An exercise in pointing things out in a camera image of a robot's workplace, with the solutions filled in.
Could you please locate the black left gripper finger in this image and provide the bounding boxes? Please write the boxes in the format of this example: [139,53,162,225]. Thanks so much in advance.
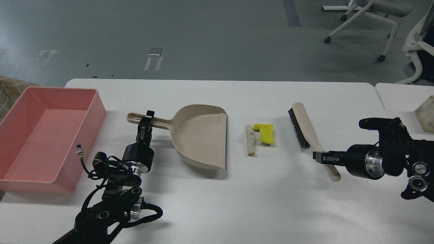
[146,110,155,136]
[136,116,150,143]

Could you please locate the beige block on side table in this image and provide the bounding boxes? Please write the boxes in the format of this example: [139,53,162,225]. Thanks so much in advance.
[414,95,434,133]

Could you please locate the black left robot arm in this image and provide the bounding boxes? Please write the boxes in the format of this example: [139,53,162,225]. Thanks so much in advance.
[55,110,163,244]

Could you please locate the white office chair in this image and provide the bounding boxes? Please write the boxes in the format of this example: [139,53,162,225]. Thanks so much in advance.
[324,0,414,62]

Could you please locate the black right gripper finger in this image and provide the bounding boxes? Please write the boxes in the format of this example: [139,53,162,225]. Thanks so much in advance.
[313,151,346,165]

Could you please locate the white chair right edge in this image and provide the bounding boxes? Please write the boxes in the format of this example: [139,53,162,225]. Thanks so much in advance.
[396,4,433,85]

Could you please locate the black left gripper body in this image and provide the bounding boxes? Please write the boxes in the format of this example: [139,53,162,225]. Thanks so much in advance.
[122,141,155,173]

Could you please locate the yellow green sponge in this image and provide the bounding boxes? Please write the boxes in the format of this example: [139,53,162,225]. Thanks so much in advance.
[252,123,274,145]

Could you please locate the pink plastic bin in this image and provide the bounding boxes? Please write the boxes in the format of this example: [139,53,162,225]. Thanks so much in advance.
[0,86,106,194]

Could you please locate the beige patterned cushion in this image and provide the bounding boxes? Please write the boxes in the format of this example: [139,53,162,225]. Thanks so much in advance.
[0,76,39,121]

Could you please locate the beige plastic dustpan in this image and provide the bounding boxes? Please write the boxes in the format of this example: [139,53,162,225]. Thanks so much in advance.
[126,104,228,170]

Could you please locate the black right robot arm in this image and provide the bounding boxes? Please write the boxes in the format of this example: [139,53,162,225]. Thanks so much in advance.
[313,117,434,201]

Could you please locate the toast bread slice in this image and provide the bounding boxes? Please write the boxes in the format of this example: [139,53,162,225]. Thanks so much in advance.
[245,125,255,157]

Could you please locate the beige hand brush black bristles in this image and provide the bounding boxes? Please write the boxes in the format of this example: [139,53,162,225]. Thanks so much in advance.
[288,102,341,182]

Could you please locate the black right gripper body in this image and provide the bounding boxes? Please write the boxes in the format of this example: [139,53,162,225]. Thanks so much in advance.
[341,145,386,180]

